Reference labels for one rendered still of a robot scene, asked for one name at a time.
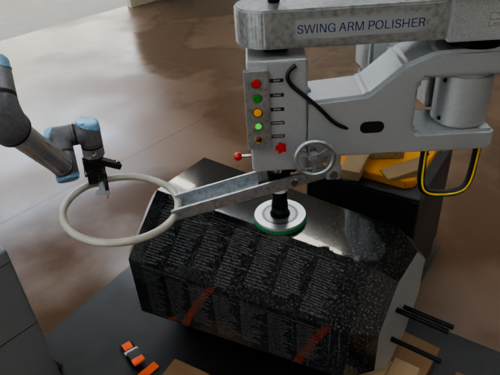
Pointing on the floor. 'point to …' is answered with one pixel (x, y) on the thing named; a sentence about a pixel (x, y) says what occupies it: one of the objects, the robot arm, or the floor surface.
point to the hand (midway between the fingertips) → (106, 193)
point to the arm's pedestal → (20, 329)
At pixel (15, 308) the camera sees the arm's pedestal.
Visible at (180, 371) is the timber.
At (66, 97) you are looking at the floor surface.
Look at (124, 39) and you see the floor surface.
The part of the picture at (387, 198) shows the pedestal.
